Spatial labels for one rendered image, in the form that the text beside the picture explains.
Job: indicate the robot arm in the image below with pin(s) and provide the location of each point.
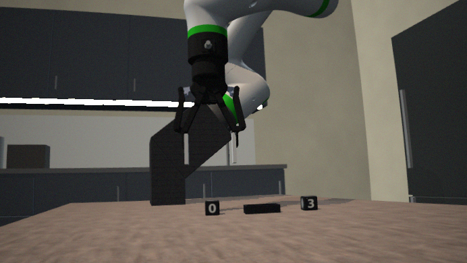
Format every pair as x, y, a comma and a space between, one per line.
210, 38

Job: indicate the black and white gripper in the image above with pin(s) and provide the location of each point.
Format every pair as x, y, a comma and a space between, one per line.
208, 87

